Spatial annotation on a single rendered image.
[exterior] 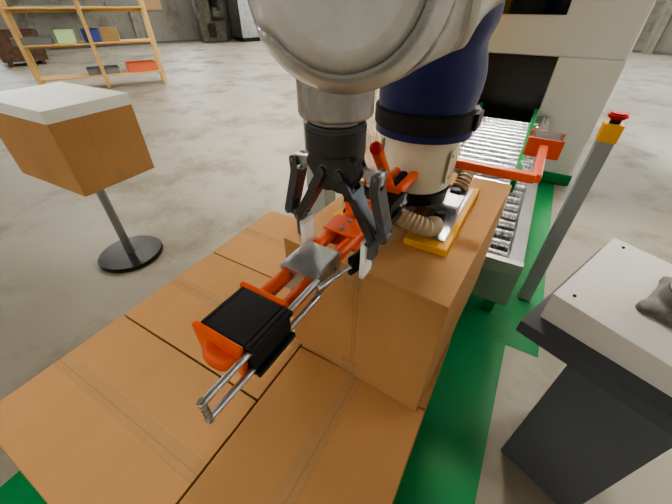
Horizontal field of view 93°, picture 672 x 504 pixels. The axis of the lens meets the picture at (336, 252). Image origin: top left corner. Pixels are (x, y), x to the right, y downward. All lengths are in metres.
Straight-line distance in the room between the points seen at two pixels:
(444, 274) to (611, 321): 0.41
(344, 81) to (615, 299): 0.92
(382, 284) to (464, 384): 1.10
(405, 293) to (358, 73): 0.52
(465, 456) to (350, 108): 1.39
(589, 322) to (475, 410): 0.83
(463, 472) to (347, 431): 0.71
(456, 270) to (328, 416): 0.50
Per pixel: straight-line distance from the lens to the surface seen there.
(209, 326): 0.40
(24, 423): 1.21
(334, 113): 0.37
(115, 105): 2.06
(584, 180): 1.82
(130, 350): 1.21
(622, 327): 0.96
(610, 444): 1.27
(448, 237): 0.77
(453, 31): 0.22
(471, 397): 1.67
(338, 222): 0.55
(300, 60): 0.18
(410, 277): 0.67
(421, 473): 1.49
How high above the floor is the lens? 1.39
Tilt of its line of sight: 38 degrees down
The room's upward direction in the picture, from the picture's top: straight up
